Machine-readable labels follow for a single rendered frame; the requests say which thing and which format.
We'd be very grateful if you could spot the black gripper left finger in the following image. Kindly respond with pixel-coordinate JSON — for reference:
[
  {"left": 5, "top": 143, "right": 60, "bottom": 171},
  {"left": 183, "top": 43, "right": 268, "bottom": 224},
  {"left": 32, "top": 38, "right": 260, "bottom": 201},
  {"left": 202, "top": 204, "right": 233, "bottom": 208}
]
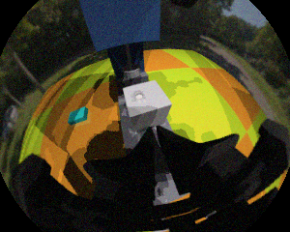
[{"left": 83, "top": 127, "right": 156, "bottom": 200}]

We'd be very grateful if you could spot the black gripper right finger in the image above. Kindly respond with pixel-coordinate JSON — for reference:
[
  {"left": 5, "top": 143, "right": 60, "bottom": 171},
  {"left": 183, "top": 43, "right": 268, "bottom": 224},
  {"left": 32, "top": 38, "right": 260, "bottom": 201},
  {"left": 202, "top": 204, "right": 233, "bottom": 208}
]
[{"left": 157, "top": 125, "right": 239, "bottom": 196}]

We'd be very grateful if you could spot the cyan rectangular block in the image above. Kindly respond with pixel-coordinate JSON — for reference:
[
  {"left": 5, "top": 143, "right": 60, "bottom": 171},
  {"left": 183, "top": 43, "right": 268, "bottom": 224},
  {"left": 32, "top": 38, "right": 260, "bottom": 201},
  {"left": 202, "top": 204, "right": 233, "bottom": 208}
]
[{"left": 68, "top": 107, "right": 88, "bottom": 125}]

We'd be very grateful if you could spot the dark blue arbor press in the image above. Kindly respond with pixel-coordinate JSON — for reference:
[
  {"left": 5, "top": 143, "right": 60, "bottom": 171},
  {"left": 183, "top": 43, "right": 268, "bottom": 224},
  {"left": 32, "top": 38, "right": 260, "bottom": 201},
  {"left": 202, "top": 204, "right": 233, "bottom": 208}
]
[{"left": 79, "top": 0, "right": 189, "bottom": 205}]

